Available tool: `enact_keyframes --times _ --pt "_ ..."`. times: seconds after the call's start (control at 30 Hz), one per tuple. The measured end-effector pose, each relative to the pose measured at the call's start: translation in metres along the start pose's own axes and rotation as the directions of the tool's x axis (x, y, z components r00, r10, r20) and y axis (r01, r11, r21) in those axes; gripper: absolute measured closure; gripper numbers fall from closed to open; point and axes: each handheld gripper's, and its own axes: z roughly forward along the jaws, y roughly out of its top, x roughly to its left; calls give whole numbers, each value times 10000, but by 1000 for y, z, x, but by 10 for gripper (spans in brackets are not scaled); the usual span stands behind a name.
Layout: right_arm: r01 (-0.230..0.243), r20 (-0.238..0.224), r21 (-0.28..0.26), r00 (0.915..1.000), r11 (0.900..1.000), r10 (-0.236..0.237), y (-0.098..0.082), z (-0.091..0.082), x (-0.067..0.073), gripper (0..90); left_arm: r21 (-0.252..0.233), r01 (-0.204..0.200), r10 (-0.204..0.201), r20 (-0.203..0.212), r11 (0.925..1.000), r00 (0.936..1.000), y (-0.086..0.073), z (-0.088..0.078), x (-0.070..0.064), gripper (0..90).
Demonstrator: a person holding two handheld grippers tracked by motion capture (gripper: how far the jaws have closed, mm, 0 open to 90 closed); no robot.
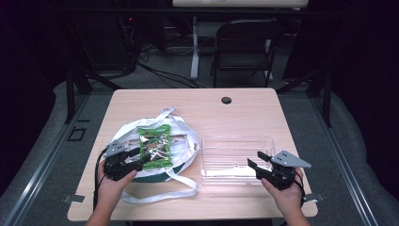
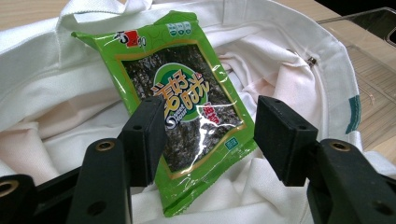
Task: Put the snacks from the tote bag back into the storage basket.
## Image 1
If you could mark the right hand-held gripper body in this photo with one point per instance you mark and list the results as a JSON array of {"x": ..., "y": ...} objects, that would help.
[{"x": 284, "y": 171}]

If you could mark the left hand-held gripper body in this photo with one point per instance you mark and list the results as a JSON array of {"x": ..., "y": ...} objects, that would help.
[{"x": 116, "y": 163}]

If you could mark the green snack packet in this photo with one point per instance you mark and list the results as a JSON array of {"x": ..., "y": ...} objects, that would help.
[{"x": 155, "y": 146}]

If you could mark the clear plastic tray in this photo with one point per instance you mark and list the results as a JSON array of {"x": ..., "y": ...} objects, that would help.
[{"x": 232, "y": 160}]

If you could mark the white tote bag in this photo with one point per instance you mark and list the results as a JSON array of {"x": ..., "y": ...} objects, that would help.
[{"x": 185, "y": 138}]

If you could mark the person's left hand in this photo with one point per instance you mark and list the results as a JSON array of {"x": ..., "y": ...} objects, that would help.
[{"x": 113, "y": 184}]

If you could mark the person's right hand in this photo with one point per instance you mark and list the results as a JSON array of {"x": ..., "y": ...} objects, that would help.
[{"x": 287, "y": 196}]

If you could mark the black metal stand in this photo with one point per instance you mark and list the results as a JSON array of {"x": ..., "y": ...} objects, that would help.
[
  {"x": 316, "y": 91},
  {"x": 76, "y": 91}
]

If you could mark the black folding chair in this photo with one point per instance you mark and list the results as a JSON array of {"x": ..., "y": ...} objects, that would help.
[{"x": 247, "y": 47}]

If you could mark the white desk leg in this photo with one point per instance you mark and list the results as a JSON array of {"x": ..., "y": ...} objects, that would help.
[{"x": 195, "y": 50}]

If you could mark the metal table bracket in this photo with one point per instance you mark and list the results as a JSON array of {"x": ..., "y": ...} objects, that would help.
[
  {"x": 314, "y": 197},
  {"x": 74, "y": 198}
]

